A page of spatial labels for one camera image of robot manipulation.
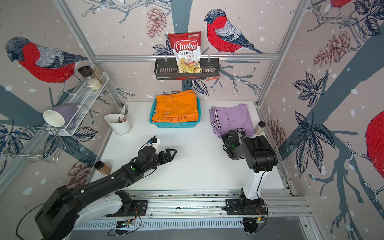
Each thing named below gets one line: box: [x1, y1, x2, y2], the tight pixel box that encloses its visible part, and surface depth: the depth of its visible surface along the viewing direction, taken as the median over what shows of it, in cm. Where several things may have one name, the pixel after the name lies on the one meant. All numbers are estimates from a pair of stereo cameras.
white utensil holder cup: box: [104, 113, 131, 135], surface depth 101 cm
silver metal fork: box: [123, 103, 129, 121], surface depth 103 cm
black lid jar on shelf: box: [77, 66, 93, 77], surface depth 81 cm
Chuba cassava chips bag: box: [168, 31, 204, 80], surface depth 83 cm
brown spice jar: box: [94, 161, 113, 175], surface depth 81 cm
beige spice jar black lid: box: [254, 121, 266, 135], surface depth 99 cm
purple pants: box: [209, 103, 255, 139], surface depth 110 cm
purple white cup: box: [43, 104, 79, 128], surface depth 64 cm
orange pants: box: [152, 90, 199, 123], surface depth 106 cm
